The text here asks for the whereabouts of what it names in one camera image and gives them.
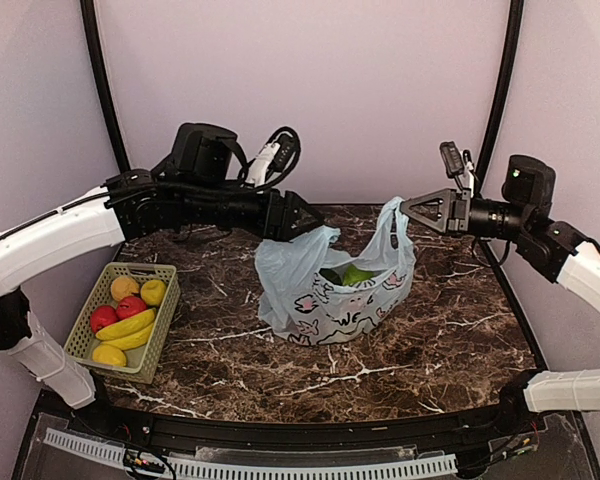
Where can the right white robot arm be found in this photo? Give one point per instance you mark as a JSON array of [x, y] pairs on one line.
[[556, 250]]

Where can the red apple right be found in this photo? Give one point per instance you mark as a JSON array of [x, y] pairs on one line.
[[130, 306]]

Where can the black front table rail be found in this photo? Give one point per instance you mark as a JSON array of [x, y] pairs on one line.
[[467, 432]]

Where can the right black frame post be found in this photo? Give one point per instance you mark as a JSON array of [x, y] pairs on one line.
[[501, 90]]

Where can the light blue plastic bag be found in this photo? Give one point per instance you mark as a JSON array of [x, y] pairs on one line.
[[303, 299]]

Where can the green fruit in bag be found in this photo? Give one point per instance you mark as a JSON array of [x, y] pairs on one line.
[[354, 275]]

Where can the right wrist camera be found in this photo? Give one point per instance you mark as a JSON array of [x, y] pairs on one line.
[[459, 166]]

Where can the yellow pear in basket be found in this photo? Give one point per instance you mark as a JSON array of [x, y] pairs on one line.
[[153, 292]]

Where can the yellow banana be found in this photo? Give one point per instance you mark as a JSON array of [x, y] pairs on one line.
[[132, 341], [127, 326]]

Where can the orange fruit in basket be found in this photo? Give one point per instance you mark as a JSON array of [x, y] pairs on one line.
[[122, 287]]

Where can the white slotted cable duct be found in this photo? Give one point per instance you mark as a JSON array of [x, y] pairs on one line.
[[221, 463]]

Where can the upper yellow banana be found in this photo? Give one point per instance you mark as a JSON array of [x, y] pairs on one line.
[[127, 326]]

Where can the red apple left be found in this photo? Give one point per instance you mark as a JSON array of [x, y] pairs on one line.
[[102, 317]]

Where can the yellow lemon in basket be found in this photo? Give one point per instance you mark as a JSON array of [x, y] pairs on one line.
[[109, 355]]

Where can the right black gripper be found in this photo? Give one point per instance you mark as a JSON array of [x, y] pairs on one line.
[[454, 209]]

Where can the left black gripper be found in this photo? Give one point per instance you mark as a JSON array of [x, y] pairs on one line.
[[280, 226]]

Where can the red apple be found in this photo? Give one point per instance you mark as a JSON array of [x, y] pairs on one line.
[[130, 306], [102, 317]]

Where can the lower yellow banana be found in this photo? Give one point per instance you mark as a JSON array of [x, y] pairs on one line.
[[132, 341]]

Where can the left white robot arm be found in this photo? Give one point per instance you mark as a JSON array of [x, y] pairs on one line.
[[206, 179]]

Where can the green perforated plastic basket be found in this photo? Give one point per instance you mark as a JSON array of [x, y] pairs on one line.
[[142, 362]]

